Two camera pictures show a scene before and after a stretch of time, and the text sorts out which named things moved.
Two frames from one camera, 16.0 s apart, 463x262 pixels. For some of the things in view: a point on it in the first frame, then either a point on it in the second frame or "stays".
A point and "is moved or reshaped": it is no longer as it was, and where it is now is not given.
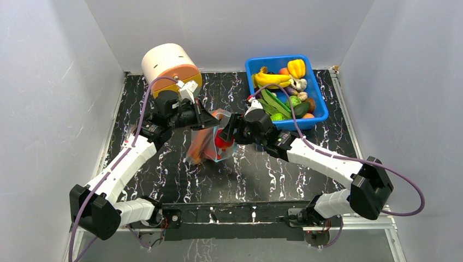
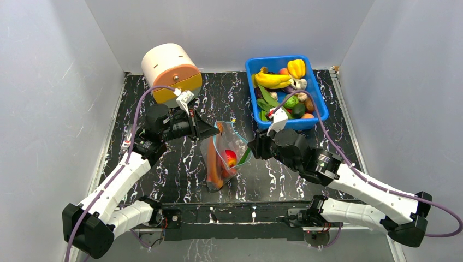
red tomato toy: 221,143 → 231,157
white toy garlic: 300,84 stays
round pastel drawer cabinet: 171,60 stays
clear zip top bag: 206,146 is moved or reshaped
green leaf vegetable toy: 269,104 stays
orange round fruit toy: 308,115 stays
